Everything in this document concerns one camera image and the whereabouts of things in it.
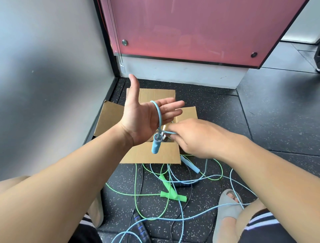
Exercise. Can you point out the person's right hand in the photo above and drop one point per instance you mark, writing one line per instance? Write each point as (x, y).
(200, 140)

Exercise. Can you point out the person's left hand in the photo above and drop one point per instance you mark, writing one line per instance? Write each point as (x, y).
(137, 120)

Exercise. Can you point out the brown cardboard box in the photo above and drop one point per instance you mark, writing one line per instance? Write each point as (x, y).
(107, 120)

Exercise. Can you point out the person's left forearm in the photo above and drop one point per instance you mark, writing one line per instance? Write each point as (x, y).
(70, 180)

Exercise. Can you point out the person's right forearm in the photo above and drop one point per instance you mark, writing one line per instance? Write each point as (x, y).
(275, 187)

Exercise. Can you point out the grey right slipper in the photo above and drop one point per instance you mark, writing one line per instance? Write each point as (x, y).
(227, 210)

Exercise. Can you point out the silver panel bolt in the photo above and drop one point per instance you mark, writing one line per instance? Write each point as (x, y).
(124, 42)

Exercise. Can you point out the dark panel bolt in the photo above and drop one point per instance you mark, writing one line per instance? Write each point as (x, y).
(254, 54)

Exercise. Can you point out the pink glass panel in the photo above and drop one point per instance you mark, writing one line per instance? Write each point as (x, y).
(200, 30)

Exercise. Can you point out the black white-striped shorts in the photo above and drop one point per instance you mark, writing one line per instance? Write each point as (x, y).
(265, 232)

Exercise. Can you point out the black gym equipment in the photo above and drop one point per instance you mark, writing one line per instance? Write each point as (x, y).
(318, 60)

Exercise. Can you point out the black wall edge trim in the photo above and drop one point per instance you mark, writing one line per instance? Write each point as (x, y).
(108, 46)

